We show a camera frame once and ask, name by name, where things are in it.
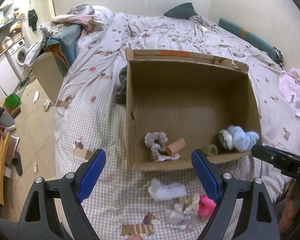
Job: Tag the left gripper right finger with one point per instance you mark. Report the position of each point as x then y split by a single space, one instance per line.
209 175

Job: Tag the dark striped garment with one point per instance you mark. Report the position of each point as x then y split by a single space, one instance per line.
120 95

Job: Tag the light blue fluffy sock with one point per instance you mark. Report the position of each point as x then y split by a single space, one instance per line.
243 141

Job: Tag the white rolled sock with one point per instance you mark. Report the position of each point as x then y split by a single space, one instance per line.
163 192

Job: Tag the white washing machine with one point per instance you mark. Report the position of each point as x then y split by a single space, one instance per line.
16 55

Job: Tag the clear plastic wrapper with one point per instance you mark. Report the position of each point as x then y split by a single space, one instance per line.
180 220

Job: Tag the beige translucent soft piece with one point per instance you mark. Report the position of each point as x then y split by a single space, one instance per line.
210 150

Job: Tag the green dustpan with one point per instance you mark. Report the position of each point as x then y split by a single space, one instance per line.
13 100

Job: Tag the bright pink soft ball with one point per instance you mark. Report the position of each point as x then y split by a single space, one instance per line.
206 206

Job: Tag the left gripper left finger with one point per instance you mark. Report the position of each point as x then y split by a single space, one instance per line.
88 173

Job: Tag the pink white clothes pile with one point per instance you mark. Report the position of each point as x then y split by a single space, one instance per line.
289 84

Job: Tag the pale pink scrunchie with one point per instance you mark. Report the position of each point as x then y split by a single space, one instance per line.
188 204

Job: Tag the person's right hand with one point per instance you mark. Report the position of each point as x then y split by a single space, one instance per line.
289 223

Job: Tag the brown cardboard box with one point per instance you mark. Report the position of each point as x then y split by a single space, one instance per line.
185 95

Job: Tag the white striped sock ball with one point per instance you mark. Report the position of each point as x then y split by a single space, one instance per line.
226 139

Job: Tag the dark green pillow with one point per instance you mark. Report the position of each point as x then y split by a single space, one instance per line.
182 11

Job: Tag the cardboard tube roll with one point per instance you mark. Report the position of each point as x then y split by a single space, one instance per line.
175 147

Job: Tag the teal headboard cushion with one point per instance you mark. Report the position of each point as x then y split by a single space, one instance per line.
274 53

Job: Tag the teal blue pillow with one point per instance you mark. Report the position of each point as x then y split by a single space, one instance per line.
63 45

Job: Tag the mauve scrunchie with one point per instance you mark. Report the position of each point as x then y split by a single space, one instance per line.
156 142

